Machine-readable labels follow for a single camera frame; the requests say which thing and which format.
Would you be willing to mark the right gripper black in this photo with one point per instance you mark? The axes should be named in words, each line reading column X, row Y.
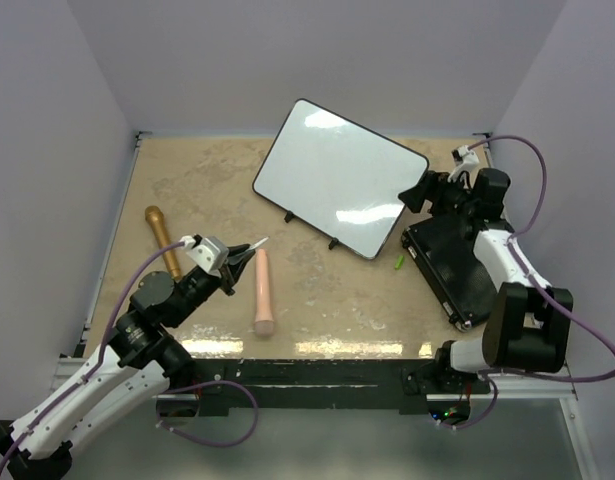
column 432, row 187

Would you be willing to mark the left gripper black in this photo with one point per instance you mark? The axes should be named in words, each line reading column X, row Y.
column 236, row 270

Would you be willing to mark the white whiteboard black frame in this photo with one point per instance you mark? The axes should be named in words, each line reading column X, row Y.
column 338, row 177

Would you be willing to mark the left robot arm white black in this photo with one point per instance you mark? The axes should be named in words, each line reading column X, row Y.
column 136, row 359

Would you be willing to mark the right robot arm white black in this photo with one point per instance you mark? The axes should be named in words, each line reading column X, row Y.
column 528, row 326

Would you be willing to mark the black keyboard case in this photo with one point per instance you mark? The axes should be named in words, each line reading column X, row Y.
column 446, row 260

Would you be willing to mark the pink toy microphone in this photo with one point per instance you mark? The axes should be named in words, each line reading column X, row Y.
column 264, row 323

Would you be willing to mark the gold toy microphone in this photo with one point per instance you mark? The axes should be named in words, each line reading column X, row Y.
column 156, row 220

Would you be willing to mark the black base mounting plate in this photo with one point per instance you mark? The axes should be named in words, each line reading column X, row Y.
column 407, row 386

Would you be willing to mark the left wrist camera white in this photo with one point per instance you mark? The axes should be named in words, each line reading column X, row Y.
column 208, row 253

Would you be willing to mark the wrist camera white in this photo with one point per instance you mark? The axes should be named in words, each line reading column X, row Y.
column 466, row 161
column 208, row 253

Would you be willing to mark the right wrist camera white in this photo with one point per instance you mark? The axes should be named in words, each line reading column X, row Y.
column 466, row 161

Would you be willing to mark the wire whiteboard stand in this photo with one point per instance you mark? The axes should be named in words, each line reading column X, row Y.
column 312, row 230

